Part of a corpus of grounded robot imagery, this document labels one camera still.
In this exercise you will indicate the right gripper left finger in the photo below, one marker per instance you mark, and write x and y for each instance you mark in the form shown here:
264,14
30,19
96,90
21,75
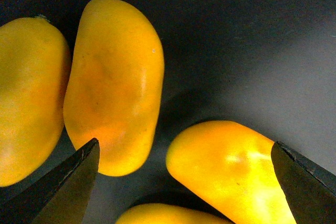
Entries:
61,195

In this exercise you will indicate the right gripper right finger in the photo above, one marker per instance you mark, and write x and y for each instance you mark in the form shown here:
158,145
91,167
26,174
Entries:
309,189

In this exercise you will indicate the yellow mango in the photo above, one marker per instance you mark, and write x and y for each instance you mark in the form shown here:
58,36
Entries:
35,69
115,86
229,166
156,213

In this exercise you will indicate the yellow mango bottom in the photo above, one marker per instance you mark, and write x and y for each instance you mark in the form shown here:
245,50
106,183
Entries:
156,213

